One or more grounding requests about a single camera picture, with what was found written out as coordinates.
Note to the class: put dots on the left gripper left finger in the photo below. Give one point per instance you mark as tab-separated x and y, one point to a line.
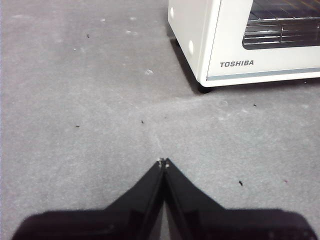
112	225

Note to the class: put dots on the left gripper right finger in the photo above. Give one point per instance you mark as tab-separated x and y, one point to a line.
225	225

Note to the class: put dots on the cream Toshiba toaster oven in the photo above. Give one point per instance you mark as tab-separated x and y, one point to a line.
190	25

